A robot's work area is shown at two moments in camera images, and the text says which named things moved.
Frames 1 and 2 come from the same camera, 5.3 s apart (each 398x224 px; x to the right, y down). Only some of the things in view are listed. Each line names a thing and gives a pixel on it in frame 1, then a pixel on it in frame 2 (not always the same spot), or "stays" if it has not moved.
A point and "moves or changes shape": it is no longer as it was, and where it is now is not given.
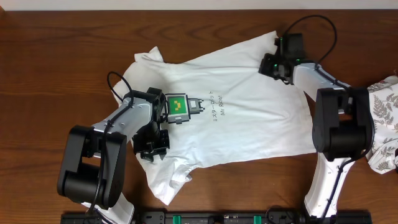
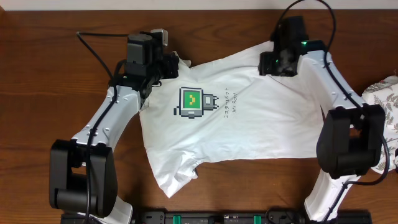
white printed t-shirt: (220, 106) moves or changes shape
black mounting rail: (222, 218) stays
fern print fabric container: (383, 94) stays
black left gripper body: (150, 142) to (159, 70)
